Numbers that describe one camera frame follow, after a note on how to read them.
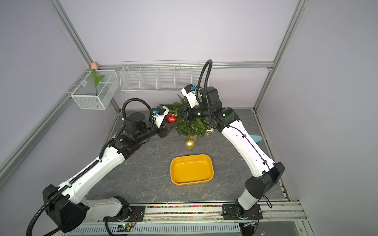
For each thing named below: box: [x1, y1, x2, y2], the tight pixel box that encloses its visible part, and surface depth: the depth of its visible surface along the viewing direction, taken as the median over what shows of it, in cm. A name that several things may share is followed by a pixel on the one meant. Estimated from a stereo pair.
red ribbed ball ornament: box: [165, 113, 178, 123], surface depth 69 cm
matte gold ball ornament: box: [185, 138, 196, 150], surface depth 80 cm
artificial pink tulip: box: [91, 61, 105, 96], surface depth 92 cm
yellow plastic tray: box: [170, 153, 215, 186], surface depth 91 cm
